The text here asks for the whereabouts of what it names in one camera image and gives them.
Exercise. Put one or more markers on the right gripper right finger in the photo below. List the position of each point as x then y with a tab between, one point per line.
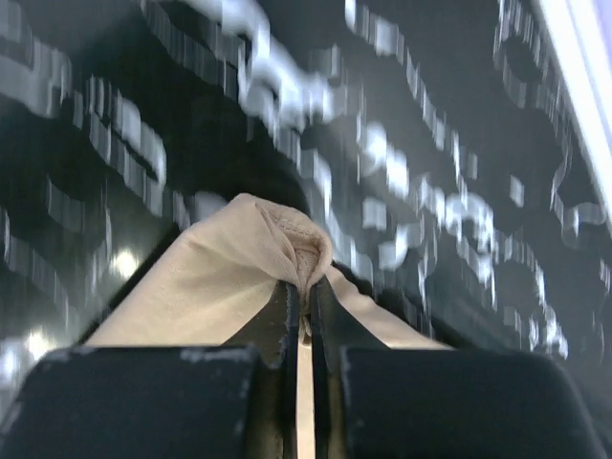
372	401

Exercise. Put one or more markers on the tan polo shirt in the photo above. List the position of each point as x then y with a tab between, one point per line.
213	283

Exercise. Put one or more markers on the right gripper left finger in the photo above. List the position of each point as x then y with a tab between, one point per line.
160	402

